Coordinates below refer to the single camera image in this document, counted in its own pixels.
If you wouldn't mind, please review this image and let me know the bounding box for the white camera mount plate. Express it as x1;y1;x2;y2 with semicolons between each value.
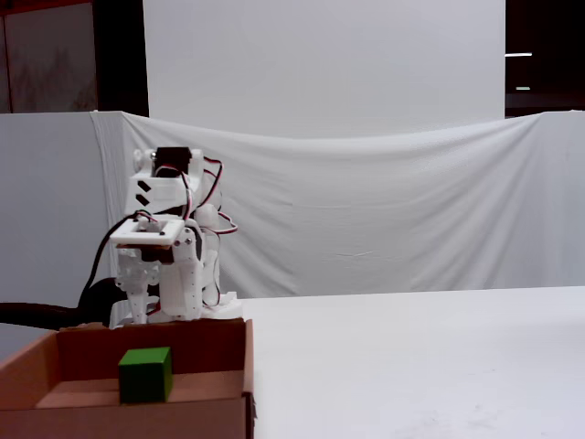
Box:
108;218;186;251

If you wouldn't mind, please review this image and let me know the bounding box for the white draped cloth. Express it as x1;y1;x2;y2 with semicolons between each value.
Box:
89;109;585;301

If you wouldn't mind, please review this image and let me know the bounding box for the grey partition panel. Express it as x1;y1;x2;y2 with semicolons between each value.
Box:
0;112;113;337

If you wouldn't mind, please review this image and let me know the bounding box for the red black servo wire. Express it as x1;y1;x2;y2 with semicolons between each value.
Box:
157;156;239;239

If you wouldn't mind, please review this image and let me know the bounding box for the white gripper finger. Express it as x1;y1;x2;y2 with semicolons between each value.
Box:
129;290;154;324
158;226;205;320

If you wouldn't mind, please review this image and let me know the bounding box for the white backdrop panel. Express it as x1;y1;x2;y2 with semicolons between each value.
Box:
142;0;507;138

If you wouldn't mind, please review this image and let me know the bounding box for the thick black hose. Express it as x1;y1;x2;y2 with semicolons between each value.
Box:
0;301;83;328

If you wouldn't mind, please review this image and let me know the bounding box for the dark window opening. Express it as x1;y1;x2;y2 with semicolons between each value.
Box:
505;0;585;121

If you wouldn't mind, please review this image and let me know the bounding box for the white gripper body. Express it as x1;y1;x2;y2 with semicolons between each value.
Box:
116;249;175;298

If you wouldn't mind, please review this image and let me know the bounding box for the green cube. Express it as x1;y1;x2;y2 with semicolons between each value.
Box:
117;346;174;404

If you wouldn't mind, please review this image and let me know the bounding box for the thin black cable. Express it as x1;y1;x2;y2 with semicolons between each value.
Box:
76;218;138;312

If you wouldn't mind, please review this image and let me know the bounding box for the black pillar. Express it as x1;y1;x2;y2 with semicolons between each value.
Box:
93;0;151;118

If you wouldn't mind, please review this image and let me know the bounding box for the brown cardboard box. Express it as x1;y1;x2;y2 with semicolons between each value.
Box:
0;318;258;439

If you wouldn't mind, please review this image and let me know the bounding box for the black table clamp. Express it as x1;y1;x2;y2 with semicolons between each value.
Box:
77;276;127;329

